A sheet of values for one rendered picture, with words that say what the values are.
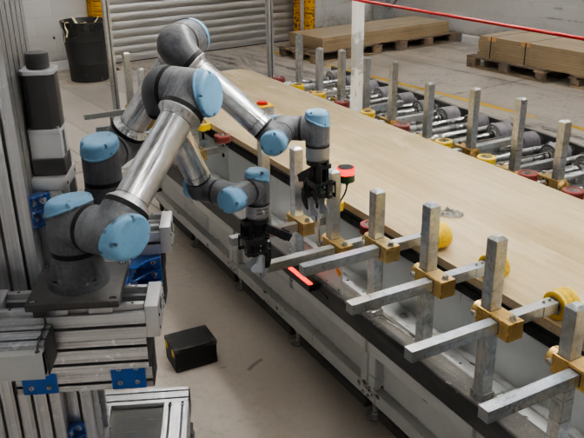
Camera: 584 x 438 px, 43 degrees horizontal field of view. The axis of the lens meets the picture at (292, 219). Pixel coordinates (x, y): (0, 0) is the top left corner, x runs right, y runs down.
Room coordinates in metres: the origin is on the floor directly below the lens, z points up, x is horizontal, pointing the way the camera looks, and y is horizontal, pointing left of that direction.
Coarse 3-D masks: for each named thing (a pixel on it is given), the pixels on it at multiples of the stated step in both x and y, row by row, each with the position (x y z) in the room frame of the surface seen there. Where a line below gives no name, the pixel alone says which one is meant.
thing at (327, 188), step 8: (328, 160) 2.15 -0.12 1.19; (312, 168) 2.15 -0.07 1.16; (320, 168) 2.11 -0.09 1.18; (328, 168) 2.11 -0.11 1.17; (312, 176) 2.16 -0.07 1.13; (320, 176) 2.11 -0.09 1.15; (304, 184) 2.16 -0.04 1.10; (312, 184) 2.11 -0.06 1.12; (320, 184) 2.10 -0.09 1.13; (328, 184) 2.12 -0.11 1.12; (312, 192) 2.14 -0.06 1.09; (320, 192) 2.12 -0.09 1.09; (328, 192) 2.12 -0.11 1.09
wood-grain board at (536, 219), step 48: (288, 96) 4.17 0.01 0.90; (240, 144) 3.32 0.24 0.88; (336, 144) 3.23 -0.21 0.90; (384, 144) 3.22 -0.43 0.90; (432, 144) 3.21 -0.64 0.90; (432, 192) 2.60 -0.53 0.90; (480, 192) 2.60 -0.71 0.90; (528, 192) 2.59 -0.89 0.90; (480, 240) 2.17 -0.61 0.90; (528, 240) 2.16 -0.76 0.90; (576, 240) 2.16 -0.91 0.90; (480, 288) 1.89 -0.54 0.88; (528, 288) 1.84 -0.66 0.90; (576, 288) 1.84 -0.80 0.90
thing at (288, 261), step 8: (352, 240) 2.27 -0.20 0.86; (360, 240) 2.27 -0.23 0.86; (320, 248) 2.21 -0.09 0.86; (328, 248) 2.21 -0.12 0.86; (288, 256) 2.15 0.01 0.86; (296, 256) 2.15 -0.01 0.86; (304, 256) 2.16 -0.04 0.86; (312, 256) 2.17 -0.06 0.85; (320, 256) 2.19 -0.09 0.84; (272, 264) 2.10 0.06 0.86; (280, 264) 2.12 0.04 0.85; (288, 264) 2.13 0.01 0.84; (296, 264) 2.15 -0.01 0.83
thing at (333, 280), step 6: (306, 246) 2.39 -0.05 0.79; (330, 270) 2.24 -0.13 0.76; (342, 270) 2.18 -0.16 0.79; (318, 276) 2.31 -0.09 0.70; (324, 276) 2.28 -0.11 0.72; (330, 276) 2.24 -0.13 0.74; (336, 276) 2.21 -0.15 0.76; (342, 276) 2.18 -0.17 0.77; (330, 282) 2.24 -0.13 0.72; (336, 282) 2.21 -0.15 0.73; (342, 282) 2.18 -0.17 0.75; (336, 288) 2.21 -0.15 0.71; (342, 288) 2.18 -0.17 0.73
